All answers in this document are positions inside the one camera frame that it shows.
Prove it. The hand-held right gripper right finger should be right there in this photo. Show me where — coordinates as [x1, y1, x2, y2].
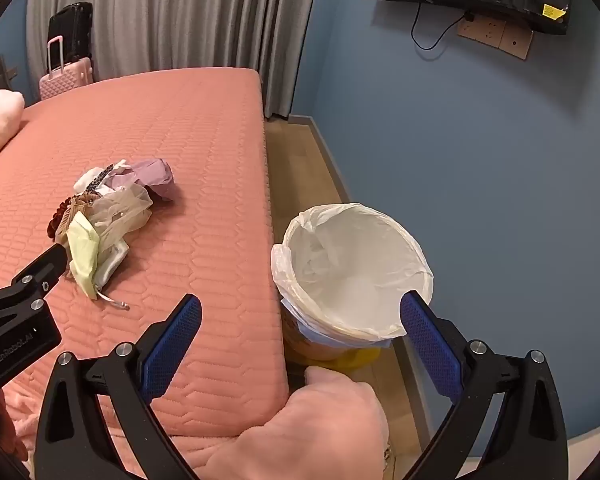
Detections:
[400, 290, 570, 480]

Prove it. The yellow trash bin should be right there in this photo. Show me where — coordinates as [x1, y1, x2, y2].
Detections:
[280, 300, 383, 373]

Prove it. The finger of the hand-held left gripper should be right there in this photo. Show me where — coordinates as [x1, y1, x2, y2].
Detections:
[0, 242, 70, 346]

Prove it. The metal hairpin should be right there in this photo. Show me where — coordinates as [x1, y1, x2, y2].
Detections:
[97, 292, 131, 311]

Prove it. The leopard print ribbon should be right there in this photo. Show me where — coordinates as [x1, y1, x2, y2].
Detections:
[82, 162, 116, 196]

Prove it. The pink quilted bed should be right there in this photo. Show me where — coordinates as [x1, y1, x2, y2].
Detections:
[0, 67, 291, 461]

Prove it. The black power cable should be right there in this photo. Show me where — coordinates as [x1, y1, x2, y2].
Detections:
[411, 2, 473, 51]

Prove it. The grey curtain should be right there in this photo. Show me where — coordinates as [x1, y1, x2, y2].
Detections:
[25, 0, 323, 121]

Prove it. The pink suitcase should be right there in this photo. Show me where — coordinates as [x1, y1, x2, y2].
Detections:
[39, 35, 93, 102]

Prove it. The purple paper bag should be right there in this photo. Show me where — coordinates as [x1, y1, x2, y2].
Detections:
[130, 158, 176, 206]

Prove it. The yellow-green paper packet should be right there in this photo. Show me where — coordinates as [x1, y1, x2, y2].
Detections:
[66, 210, 103, 297]

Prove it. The wall socket panel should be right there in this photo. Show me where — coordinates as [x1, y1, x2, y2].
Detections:
[456, 14, 535, 61]

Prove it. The black suitcase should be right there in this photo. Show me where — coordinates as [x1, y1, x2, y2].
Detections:
[47, 2, 95, 73]

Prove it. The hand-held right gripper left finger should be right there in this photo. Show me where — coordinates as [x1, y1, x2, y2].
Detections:
[32, 294, 202, 480]

